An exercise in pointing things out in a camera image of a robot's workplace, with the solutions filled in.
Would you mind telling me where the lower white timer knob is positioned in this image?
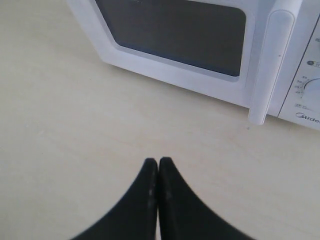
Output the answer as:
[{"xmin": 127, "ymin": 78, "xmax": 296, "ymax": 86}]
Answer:
[{"xmin": 303, "ymin": 78, "xmax": 320, "ymax": 95}]

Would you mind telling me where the white Midea microwave oven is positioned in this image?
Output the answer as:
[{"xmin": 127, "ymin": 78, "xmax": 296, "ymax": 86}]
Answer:
[{"xmin": 267, "ymin": 0, "xmax": 320, "ymax": 130}]

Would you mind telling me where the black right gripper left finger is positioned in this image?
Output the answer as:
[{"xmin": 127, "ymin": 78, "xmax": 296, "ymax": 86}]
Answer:
[{"xmin": 74, "ymin": 158, "xmax": 158, "ymax": 240}]

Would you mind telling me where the white microwave door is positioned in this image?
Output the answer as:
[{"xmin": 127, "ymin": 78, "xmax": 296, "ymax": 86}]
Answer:
[{"xmin": 67, "ymin": 0, "xmax": 302, "ymax": 125}]

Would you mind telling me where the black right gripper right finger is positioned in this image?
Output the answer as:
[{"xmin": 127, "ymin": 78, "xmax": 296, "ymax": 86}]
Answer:
[{"xmin": 158, "ymin": 157, "xmax": 250, "ymax": 240}]

